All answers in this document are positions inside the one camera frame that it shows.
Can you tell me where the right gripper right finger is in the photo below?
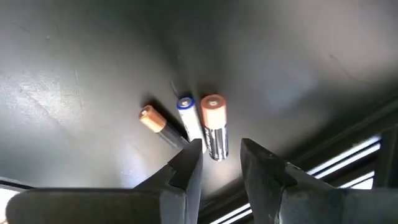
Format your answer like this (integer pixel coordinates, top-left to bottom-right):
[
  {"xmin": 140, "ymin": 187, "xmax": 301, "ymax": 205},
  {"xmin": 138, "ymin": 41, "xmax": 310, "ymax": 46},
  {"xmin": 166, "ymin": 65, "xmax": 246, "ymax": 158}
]
[{"xmin": 240, "ymin": 138, "xmax": 398, "ymax": 224}]

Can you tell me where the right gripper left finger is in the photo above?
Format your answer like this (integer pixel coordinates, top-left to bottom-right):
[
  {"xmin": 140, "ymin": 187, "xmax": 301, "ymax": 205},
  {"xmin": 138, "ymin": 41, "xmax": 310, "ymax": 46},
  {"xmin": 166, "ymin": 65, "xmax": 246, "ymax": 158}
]
[{"xmin": 5, "ymin": 138, "xmax": 205, "ymax": 224}]

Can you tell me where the large black copper battery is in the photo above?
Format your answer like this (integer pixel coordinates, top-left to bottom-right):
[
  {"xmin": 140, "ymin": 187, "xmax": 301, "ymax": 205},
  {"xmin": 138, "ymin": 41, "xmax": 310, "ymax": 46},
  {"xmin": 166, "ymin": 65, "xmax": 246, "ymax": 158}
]
[{"xmin": 200, "ymin": 94, "xmax": 230, "ymax": 162}]

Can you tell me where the slim black copper battery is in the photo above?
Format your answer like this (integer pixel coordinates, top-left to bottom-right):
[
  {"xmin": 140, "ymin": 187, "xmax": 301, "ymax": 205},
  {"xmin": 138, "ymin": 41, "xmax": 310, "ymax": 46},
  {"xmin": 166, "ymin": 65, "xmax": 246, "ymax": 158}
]
[{"xmin": 138, "ymin": 105, "xmax": 190, "ymax": 150}]

